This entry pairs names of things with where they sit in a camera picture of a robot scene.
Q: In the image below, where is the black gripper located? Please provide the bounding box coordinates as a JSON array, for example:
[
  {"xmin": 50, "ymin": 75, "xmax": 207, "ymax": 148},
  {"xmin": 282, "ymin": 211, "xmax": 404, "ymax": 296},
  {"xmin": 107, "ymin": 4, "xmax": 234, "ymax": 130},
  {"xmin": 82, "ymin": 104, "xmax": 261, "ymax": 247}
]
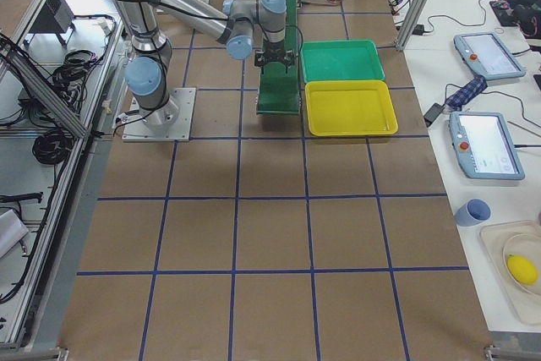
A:
[{"xmin": 254, "ymin": 41, "xmax": 294, "ymax": 76}]

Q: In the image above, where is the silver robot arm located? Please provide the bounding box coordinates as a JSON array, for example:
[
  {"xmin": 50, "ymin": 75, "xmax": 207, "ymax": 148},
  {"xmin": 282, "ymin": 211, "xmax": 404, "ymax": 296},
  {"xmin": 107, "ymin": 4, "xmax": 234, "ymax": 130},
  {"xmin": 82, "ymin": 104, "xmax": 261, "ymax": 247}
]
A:
[{"xmin": 112, "ymin": 0, "xmax": 299, "ymax": 140}]

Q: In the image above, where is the green conveyor belt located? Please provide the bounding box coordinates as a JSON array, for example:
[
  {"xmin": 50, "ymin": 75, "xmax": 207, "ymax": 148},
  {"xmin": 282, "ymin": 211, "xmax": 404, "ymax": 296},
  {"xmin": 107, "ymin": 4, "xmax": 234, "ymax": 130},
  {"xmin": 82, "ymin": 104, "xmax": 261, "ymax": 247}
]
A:
[{"xmin": 254, "ymin": 0, "xmax": 300, "ymax": 115}]

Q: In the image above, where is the green plastic tray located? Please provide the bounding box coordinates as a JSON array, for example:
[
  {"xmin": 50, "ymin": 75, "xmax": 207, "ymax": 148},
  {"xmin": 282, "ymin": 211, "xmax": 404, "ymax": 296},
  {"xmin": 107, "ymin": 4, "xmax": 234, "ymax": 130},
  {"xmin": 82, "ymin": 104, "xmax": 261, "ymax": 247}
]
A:
[{"xmin": 301, "ymin": 40, "xmax": 385, "ymax": 83}]

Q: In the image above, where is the yellow plastic tray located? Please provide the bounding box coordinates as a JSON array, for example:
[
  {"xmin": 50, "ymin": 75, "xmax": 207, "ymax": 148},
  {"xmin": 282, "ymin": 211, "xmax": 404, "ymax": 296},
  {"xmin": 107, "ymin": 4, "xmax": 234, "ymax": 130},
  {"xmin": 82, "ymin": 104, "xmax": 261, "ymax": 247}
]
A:
[{"xmin": 304, "ymin": 80, "xmax": 398, "ymax": 137}]

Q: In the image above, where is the black power adapter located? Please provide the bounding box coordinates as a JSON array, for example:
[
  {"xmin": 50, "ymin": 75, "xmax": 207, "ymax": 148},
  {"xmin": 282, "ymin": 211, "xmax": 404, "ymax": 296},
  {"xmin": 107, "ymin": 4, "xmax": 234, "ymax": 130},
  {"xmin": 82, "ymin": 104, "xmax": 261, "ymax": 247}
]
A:
[{"xmin": 424, "ymin": 103, "xmax": 445, "ymax": 128}]

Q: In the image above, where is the blue checkered cloth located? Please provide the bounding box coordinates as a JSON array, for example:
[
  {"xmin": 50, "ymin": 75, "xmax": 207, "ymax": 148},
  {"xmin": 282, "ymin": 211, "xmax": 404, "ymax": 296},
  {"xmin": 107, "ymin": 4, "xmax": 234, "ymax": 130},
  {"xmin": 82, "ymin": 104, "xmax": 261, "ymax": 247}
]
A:
[{"xmin": 445, "ymin": 75, "xmax": 488, "ymax": 112}]

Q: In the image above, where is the teach pendant far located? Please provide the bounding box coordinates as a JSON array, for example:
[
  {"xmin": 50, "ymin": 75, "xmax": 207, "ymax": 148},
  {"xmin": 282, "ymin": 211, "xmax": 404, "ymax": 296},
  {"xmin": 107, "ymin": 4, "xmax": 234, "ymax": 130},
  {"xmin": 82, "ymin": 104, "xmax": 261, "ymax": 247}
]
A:
[{"xmin": 453, "ymin": 32, "xmax": 526, "ymax": 80}]

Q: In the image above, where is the teach pendant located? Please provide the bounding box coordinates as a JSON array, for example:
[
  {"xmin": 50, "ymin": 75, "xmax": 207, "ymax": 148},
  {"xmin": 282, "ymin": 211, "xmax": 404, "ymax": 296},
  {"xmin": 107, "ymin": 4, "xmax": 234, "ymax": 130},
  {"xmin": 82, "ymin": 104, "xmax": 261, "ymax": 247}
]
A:
[
  {"xmin": 448, "ymin": 112, "xmax": 525, "ymax": 181},
  {"xmin": 453, "ymin": 32, "xmax": 526, "ymax": 80}
]

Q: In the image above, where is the teach pendant near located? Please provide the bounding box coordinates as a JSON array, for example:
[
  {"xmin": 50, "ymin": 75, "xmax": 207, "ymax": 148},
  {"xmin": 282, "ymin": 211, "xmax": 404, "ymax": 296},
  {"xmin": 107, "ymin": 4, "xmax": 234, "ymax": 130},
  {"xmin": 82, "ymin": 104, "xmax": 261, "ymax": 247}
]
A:
[{"xmin": 448, "ymin": 112, "xmax": 525, "ymax": 181}]

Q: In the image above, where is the blue plastic cup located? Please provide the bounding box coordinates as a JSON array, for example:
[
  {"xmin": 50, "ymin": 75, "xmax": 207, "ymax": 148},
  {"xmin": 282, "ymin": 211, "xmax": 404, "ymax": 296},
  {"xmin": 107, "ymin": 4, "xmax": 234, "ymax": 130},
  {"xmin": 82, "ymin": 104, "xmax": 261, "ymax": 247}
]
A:
[{"xmin": 455, "ymin": 199, "xmax": 492, "ymax": 227}]

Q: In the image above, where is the beige tray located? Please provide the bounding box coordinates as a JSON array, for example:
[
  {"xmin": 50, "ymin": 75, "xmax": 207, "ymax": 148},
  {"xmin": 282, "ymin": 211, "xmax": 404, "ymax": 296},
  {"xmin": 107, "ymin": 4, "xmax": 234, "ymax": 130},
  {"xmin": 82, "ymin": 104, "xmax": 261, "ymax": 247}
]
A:
[{"xmin": 479, "ymin": 221, "xmax": 540, "ymax": 326}]

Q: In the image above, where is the yellow lemon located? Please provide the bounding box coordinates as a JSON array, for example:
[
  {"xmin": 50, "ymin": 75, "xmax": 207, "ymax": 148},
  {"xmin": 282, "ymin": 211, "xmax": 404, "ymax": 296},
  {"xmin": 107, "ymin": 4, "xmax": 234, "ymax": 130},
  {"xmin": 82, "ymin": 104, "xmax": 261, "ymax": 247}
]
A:
[{"xmin": 506, "ymin": 254, "xmax": 538, "ymax": 286}]

